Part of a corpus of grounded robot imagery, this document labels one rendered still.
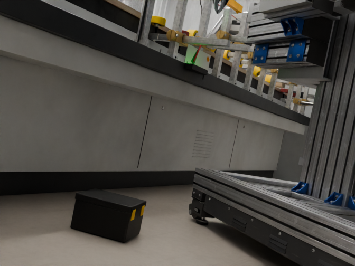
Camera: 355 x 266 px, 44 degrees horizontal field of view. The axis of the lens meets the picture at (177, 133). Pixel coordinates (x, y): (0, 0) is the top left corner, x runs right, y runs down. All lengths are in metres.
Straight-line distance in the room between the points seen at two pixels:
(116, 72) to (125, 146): 0.58
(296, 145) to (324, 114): 3.07
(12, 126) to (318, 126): 1.18
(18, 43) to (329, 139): 1.15
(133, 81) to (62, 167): 0.48
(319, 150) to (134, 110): 0.98
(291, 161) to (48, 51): 3.68
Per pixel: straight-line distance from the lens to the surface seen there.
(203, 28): 2.37
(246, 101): 2.96
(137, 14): 2.21
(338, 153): 1.74
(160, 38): 2.24
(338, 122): 1.75
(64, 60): 1.60
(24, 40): 1.49
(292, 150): 4.87
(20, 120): 1.77
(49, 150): 1.90
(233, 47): 2.32
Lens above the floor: 0.42
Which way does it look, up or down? 2 degrees down
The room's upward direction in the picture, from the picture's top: 11 degrees clockwise
